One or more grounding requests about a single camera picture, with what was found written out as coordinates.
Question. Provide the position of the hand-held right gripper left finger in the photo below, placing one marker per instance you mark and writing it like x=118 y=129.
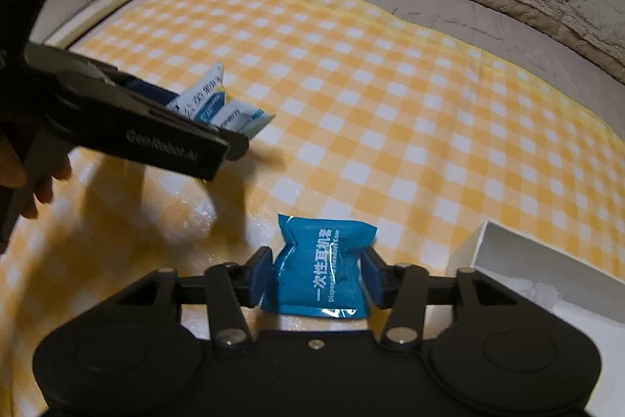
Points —
x=261 y=276

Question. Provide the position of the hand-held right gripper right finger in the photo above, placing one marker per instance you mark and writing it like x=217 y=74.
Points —
x=373 y=281

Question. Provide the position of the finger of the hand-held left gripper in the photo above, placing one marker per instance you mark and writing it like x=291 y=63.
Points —
x=234 y=146
x=151 y=92

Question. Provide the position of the white and blue packet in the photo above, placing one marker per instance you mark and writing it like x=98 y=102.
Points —
x=215 y=104

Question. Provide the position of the blue foil packet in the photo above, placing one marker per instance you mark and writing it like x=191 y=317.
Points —
x=317 y=270

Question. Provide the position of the white cardboard box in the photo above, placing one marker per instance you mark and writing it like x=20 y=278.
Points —
x=517 y=260

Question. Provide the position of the person's left hand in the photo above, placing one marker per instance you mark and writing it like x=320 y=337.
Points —
x=56 y=172

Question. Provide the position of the white flat board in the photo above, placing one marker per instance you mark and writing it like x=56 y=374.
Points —
x=73 y=1

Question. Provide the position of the yellow checkered mat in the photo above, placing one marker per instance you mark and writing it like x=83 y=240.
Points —
x=366 y=104

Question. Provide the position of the grey bed sheet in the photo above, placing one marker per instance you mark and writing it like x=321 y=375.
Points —
x=439 y=21

